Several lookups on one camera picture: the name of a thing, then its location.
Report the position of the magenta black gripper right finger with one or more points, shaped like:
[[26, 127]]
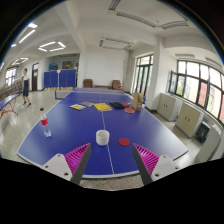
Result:
[[151, 166]]

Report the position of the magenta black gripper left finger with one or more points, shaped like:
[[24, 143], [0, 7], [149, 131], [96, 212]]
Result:
[[70, 166]]

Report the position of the red round coaster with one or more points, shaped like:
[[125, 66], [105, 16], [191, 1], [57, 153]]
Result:
[[124, 142]]

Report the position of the clear bottle red label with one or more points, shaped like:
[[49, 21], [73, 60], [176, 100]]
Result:
[[44, 122]]

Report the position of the colourful small book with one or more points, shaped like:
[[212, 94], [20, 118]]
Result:
[[77, 107]]

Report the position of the blue ping pong table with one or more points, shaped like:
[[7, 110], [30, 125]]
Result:
[[111, 134]]

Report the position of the beige cabinet near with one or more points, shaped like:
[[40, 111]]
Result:
[[189, 120]]

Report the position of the beige cabinet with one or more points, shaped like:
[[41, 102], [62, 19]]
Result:
[[189, 120], [169, 107]]

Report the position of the red ping pong paddle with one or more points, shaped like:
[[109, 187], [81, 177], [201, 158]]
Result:
[[129, 110]]

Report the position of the black bin by window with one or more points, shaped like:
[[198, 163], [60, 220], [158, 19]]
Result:
[[202, 132]]

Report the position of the beige cabinet far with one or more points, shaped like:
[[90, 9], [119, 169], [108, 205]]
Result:
[[169, 107]]

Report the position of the grey flat booklet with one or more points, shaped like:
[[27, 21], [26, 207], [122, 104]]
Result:
[[87, 104]]

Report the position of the yellow book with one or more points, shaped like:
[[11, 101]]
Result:
[[102, 107]]

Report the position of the brown cardboard box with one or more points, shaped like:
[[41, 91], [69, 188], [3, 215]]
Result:
[[137, 101]]

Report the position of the black pouch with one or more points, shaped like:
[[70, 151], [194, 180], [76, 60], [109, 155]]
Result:
[[117, 105]]

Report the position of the brown armchair left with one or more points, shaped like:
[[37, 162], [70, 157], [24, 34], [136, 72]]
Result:
[[88, 83]]

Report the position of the brown armchair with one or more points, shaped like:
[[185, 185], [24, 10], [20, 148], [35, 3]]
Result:
[[88, 83], [116, 85]]

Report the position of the blue partition boards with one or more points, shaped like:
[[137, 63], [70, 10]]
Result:
[[60, 78]]

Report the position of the blue side table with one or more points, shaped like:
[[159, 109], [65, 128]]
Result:
[[11, 101]]

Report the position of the brown armchair right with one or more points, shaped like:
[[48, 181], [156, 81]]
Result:
[[116, 85]]

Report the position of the person in dark dress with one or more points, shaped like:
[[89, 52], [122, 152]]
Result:
[[26, 87]]

